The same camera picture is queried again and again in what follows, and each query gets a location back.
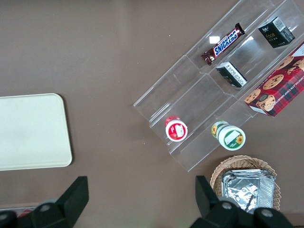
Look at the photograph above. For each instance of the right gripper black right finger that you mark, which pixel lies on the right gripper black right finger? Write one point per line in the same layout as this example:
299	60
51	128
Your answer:
209	204

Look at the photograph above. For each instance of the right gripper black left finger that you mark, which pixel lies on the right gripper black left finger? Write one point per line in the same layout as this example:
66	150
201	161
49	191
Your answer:
71	199

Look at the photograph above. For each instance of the light wicker basket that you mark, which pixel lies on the light wicker basket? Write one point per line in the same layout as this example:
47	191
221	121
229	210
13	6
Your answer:
237	164

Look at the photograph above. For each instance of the beige plastic tray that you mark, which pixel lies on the beige plastic tray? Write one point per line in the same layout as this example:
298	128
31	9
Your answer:
33	130

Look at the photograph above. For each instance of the stack of aluminium foil trays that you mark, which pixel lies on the stack of aluminium foil trays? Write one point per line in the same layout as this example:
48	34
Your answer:
249	190

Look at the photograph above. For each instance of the green sunflower lidded jar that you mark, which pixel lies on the green sunflower lidded jar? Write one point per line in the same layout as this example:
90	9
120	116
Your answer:
231	138

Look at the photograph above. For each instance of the red lidded small jar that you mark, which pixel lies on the red lidded small jar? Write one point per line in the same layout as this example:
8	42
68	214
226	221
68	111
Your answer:
176	130

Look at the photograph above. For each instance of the clear acrylic stepped display stand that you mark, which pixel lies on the clear acrylic stepped display stand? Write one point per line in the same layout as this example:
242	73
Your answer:
190	95

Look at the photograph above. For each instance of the small black box white label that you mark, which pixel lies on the small black box white label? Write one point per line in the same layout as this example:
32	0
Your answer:
231	74

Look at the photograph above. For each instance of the red tartan cookie box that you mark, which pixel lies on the red tartan cookie box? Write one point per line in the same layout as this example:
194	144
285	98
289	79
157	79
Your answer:
278	90

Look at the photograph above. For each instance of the Snickers chocolate bar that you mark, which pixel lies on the Snickers chocolate bar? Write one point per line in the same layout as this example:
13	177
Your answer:
224	44

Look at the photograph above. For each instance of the black box with face print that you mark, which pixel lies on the black box with face print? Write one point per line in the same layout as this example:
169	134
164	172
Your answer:
273	35

